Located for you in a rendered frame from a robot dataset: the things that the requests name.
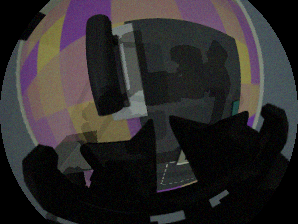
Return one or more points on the small teal trowel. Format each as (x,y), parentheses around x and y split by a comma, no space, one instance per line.
(234,107)

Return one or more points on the beige tile with dark rectangle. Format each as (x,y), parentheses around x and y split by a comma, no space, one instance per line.
(182,159)

